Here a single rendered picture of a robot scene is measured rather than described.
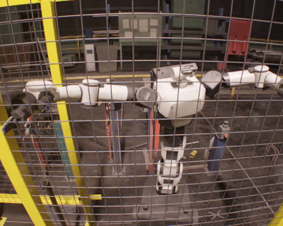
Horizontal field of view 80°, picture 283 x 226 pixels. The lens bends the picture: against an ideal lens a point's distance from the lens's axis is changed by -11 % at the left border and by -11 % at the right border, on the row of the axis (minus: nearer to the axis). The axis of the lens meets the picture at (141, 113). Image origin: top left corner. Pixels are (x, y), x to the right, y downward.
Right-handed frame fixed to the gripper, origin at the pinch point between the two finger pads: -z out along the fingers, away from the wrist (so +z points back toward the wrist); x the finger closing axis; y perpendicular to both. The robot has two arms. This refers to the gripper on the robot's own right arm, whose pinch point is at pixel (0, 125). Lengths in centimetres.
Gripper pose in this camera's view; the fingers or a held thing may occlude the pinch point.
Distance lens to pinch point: 66.0
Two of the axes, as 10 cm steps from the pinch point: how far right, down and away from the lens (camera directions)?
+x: 10.0, -0.2, 0.4
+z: -0.5, -4.5, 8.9
